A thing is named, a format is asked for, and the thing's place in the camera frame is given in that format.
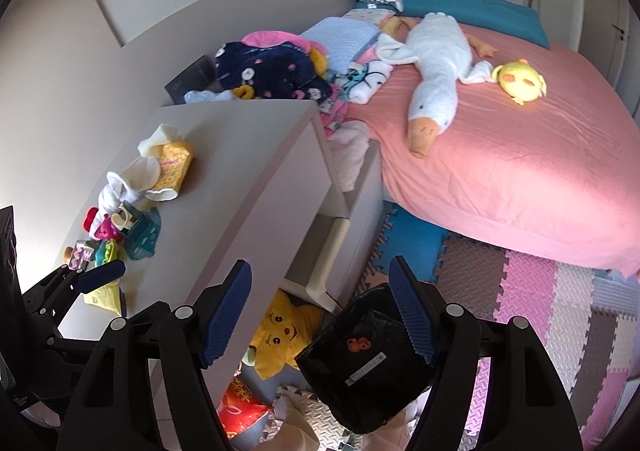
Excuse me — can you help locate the white cartoon print garment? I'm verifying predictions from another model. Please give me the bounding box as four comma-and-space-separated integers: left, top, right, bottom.
343, 59, 394, 104

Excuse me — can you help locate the colourful foam floor mat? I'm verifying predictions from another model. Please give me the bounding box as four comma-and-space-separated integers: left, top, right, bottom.
234, 200, 640, 451

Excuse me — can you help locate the yellow pikachu plush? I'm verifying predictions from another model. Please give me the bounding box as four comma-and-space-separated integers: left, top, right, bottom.
244, 289, 324, 381

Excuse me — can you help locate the white knotted cloth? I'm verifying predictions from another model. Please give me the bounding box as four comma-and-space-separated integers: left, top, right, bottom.
96, 156, 160, 218

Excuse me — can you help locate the navy rabbit print blanket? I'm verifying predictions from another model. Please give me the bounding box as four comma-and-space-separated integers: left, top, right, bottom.
215, 42, 332, 104

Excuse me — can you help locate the white fluffy cloth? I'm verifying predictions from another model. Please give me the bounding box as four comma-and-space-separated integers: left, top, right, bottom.
328, 121, 370, 192

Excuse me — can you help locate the pink blanket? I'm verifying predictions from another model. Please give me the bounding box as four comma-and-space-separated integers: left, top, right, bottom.
241, 30, 329, 56

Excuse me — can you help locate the light blue small cloth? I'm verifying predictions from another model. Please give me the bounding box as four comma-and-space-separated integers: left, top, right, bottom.
183, 90, 238, 104

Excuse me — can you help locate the red snack bag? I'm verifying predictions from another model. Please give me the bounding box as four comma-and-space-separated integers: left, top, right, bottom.
217, 376, 270, 439

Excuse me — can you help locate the white goose plush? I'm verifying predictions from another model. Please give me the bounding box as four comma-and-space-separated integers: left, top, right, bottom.
375, 12, 497, 159

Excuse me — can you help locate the teal yellow dinosaur toy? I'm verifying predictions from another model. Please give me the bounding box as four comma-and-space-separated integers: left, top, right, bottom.
111, 201, 162, 260

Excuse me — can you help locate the pink small toy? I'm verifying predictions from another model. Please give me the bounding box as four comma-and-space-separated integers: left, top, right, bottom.
93, 215, 122, 242

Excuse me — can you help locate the black trash bag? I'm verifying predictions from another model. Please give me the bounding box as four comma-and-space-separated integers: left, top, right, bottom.
295, 283, 434, 435

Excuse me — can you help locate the grey dresser cabinet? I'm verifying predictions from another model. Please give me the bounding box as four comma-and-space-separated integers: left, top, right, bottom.
56, 99, 386, 451

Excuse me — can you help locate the teal long pillow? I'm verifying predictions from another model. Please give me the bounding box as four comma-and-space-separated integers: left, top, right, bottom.
356, 0, 550, 48

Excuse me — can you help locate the red round plush piece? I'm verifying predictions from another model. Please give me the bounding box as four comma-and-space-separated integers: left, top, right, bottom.
82, 206, 101, 234

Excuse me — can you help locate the brown round toy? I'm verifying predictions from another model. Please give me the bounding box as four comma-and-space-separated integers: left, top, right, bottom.
62, 246, 74, 263

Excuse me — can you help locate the yellow tissue pack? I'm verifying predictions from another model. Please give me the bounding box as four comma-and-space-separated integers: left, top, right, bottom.
138, 123, 194, 202

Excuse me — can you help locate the yellow paper scrap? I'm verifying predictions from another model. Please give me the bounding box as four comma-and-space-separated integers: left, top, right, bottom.
82, 280, 126, 317

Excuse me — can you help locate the light blue knitted blanket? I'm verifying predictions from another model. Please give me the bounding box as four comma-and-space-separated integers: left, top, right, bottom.
302, 17, 380, 73

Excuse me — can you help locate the pink bed sheet mattress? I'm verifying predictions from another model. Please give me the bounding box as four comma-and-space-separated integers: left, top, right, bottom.
348, 28, 639, 275

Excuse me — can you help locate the yellow chick plush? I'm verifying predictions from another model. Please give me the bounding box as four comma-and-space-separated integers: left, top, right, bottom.
491, 59, 548, 106

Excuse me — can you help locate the black wall switch panel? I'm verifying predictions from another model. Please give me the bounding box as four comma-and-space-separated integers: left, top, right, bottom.
165, 55, 216, 104

